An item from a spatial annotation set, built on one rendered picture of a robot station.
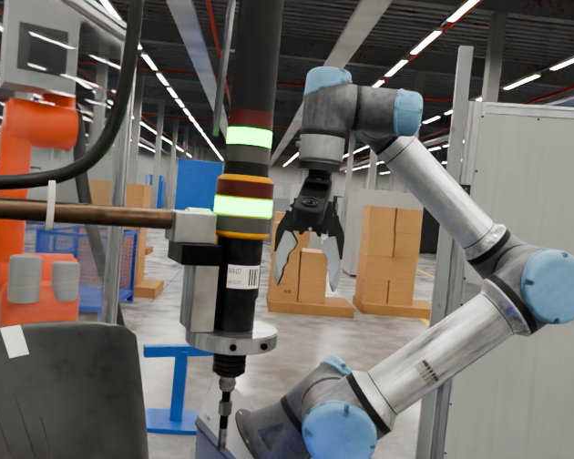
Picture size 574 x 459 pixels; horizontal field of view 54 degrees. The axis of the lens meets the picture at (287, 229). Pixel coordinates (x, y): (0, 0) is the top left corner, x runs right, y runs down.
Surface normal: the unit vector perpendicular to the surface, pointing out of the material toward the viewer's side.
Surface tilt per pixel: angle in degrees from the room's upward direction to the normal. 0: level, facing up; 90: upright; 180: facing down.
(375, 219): 90
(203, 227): 90
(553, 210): 90
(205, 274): 90
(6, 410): 45
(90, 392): 38
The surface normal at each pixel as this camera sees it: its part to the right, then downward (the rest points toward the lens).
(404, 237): 0.06, 0.06
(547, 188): -0.15, 0.04
